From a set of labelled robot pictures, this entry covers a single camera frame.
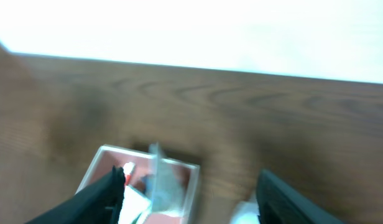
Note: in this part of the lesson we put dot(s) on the green white soap packet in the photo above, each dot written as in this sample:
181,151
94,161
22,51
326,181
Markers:
134,204

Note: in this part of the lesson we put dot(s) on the white square cardboard box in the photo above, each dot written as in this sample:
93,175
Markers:
188,174

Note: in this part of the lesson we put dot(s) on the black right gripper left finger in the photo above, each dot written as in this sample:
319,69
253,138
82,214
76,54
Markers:
98,203

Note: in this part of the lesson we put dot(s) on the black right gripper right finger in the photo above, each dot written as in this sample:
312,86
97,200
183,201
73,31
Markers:
279,203

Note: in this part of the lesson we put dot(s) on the clear foaming soap bottle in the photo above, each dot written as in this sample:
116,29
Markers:
166,192

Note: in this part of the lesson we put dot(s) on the white leaf-print lotion tube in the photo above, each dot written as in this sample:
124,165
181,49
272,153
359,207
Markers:
246,212

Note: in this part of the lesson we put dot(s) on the red green toothpaste tube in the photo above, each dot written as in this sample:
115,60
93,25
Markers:
128,169

